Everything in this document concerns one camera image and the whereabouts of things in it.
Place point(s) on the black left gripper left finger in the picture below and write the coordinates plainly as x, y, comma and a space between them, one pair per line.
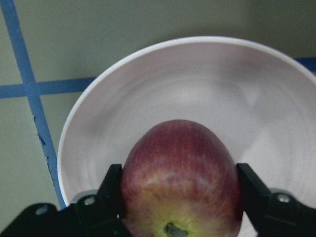
93, 214

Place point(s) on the pale pink plate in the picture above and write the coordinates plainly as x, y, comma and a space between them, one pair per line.
259, 102

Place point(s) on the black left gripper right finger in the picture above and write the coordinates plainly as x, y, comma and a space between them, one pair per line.
274, 212

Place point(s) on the red yellow apple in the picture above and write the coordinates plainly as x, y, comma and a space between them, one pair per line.
179, 180

